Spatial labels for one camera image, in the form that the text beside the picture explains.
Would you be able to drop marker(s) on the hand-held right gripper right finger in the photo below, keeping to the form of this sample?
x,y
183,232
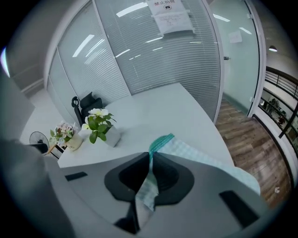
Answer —
x,y
198,186

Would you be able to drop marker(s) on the white flowers in white pot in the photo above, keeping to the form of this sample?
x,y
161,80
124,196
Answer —
x,y
102,125

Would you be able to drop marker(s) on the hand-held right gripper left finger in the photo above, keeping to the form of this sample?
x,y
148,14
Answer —
x,y
93,186

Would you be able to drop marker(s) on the small white paper sheet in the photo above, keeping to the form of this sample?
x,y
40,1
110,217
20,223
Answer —
x,y
235,36

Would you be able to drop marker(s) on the light green pencil pouch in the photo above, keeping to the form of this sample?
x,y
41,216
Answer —
x,y
186,148

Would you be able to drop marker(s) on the black pedestal fan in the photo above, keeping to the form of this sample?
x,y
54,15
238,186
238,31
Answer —
x,y
39,139

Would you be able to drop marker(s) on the frosted glass door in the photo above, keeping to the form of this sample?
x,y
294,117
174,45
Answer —
x,y
237,69

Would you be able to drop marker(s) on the round ceiling lamp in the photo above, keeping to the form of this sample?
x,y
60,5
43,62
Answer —
x,y
273,48

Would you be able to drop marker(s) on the round wooden side table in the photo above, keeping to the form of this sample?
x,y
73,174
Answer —
x,y
52,148

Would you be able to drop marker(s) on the black metal railing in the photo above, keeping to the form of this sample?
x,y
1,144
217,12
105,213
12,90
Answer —
x,y
281,74

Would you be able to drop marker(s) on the black mesh office chair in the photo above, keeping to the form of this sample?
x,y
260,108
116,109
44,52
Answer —
x,y
89,104

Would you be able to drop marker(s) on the white paper scrap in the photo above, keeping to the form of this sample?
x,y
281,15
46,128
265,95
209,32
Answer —
x,y
277,189

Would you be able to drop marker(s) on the pink flowers in cream pot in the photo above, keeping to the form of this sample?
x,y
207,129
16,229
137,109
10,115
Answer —
x,y
67,134

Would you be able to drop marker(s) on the white paper notice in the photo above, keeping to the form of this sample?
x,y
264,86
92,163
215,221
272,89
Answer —
x,y
171,16

